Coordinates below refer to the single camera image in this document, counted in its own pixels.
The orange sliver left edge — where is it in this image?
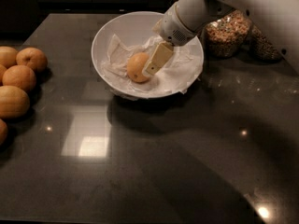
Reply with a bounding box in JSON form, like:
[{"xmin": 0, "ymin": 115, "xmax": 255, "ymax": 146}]
[{"xmin": 0, "ymin": 64, "xmax": 7, "ymax": 86}]

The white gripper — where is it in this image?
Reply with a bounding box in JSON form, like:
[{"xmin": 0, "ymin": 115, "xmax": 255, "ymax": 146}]
[{"xmin": 142, "ymin": 5, "xmax": 196, "ymax": 77}]

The large orange lower pile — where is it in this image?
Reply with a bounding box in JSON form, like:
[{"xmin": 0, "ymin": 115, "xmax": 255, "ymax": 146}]
[{"xmin": 0, "ymin": 86, "xmax": 30, "ymax": 119}]

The glass jar of cereal middle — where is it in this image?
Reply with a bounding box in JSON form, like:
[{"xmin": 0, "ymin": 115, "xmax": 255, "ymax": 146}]
[{"xmin": 204, "ymin": 10, "xmax": 251, "ymax": 58}]

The orange top row right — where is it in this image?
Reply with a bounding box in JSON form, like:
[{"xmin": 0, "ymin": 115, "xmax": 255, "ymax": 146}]
[{"xmin": 16, "ymin": 48, "xmax": 48, "ymax": 73}]

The white paper towel in bowl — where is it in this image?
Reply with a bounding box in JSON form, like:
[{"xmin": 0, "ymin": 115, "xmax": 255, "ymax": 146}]
[{"xmin": 98, "ymin": 35, "xmax": 204, "ymax": 99}]

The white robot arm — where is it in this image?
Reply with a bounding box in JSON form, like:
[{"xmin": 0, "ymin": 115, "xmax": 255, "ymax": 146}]
[{"xmin": 153, "ymin": 0, "xmax": 299, "ymax": 72}]

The white bowl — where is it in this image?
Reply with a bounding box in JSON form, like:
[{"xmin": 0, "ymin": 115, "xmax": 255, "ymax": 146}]
[{"xmin": 91, "ymin": 10, "xmax": 205, "ymax": 100}]

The glass jar of cereal right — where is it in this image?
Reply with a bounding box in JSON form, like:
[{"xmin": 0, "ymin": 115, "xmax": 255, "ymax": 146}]
[{"xmin": 249, "ymin": 25, "xmax": 282, "ymax": 62}]

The orange bottom left edge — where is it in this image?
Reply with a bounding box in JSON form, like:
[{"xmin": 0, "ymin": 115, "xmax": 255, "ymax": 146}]
[{"xmin": 0, "ymin": 119, "xmax": 8, "ymax": 146}]

